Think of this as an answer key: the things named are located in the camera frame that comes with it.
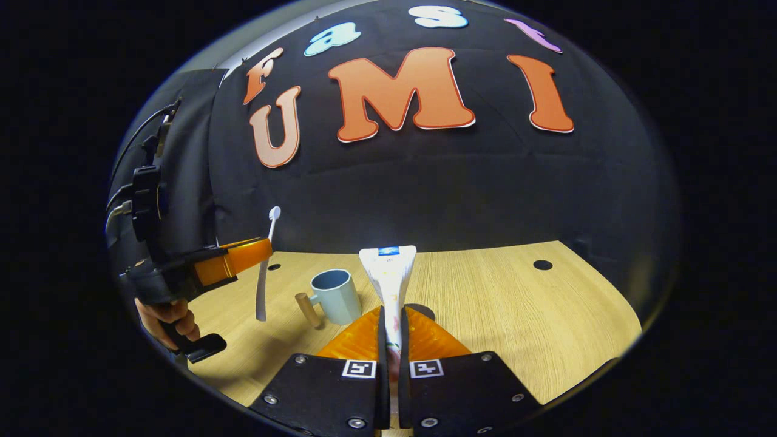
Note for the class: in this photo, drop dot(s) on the dark grey side cloth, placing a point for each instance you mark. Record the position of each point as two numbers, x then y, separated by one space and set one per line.
194 182

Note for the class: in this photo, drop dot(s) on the white toothpaste tube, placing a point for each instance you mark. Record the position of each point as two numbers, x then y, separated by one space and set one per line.
388 273

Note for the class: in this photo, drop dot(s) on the black backdrop cloth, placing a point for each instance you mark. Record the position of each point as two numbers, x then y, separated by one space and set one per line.
455 194

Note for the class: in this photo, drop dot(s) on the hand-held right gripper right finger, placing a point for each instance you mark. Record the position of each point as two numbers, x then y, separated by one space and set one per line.
461 388

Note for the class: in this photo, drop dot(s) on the white toothbrush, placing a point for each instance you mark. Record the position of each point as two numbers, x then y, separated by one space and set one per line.
262 291

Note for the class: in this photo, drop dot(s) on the dark round coaster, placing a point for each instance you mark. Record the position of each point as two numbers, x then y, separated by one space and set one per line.
425 312

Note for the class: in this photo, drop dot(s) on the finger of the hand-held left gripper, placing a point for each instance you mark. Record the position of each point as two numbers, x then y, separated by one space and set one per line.
230 261

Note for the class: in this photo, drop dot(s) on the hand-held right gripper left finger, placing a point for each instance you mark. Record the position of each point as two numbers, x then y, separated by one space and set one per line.
328 388

